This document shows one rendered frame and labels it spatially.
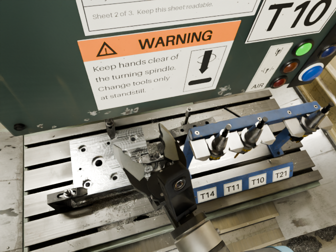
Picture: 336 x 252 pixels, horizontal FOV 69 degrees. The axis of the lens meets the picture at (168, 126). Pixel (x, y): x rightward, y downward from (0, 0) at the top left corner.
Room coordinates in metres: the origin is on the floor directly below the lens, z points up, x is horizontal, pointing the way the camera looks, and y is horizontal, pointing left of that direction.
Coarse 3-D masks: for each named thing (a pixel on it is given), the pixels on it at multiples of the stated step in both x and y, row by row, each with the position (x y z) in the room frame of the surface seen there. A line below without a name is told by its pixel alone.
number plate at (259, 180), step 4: (252, 176) 0.36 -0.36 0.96; (256, 176) 0.37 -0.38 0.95; (260, 176) 0.37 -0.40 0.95; (264, 176) 0.38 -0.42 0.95; (252, 180) 0.35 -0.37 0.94; (256, 180) 0.36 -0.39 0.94; (260, 180) 0.36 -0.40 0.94; (264, 180) 0.37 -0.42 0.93; (252, 184) 0.34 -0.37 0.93; (256, 184) 0.35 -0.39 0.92; (260, 184) 0.35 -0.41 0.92
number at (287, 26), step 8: (296, 0) 0.24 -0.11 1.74; (304, 0) 0.24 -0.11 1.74; (312, 0) 0.25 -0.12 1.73; (320, 0) 0.25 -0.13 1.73; (328, 0) 0.25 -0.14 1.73; (296, 8) 0.24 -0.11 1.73; (304, 8) 0.24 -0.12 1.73; (312, 8) 0.25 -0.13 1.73; (320, 8) 0.25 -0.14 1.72; (328, 8) 0.26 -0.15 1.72; (288, 16) 0.24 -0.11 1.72; (296, 16) 0.24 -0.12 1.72; (304, 16) 0.25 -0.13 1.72; (312, 16) 0.25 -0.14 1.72; (320, 16) 0.26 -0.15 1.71; (288, 24) 0.24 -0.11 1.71; (296, 24) 0.25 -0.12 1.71; (304, 24) 0.25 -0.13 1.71; (312, 24) 0.25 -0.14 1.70; (280, 32) 0.24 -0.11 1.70
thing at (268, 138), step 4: (264, 128) 0.43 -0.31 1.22; (268, 128) 0.43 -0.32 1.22; (264, 132) 0.41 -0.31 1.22; (268, 132) 0.42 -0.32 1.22; (264, 136) 0.40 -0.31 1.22; (268, 136) 0.40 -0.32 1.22; (272, 136) 0.40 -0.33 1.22; (264, 140) 0.38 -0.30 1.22; (268, 140) 0.39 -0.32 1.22; (272, 140) 0.39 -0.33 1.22; (268, 144) 0.37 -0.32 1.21
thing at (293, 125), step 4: (284, 120) 0.47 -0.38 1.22; (288, 120) 0.47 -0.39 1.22; (292, 120) 0.48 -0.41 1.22; (296, 120) 0.48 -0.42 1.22; (284, 124) 0.46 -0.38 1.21; (288, 124) 0.46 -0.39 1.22; (292, 124) 0.46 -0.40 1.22; (296, 124) 0.46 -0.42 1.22; (300, 124) 0.47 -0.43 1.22; (288, 128) 0.44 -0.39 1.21; (292, 128) 0.44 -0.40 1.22; (296, 128) 0.45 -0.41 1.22; (300, 128) 0.45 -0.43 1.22; (292, 132) 0.43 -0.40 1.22; (296, 132) 0.43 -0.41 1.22; (300, 132) 0.43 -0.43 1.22; (304, 132) 0.44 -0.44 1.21; (296, 136) 0.42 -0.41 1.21; (300, 136) 0.42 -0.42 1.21
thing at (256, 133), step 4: (256, 124) 0.39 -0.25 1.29; (252, 128) 0.38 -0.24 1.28; (256, 128) 0.38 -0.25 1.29; (260, 128) 0.38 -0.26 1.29; (248, 132) 0.38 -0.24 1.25; (252, 132) 0.38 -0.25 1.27; (256, 132) 0.37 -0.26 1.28; (260, 132) 0.37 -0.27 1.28; (244, 136) 0.38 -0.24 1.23; (248, 136) 0.37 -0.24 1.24; (252, 136) 0.37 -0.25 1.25; (256, 136) 0.37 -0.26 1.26; (248, 140) 0.37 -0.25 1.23; (252, 140) 0.37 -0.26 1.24; (256, 140) 0.37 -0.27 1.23
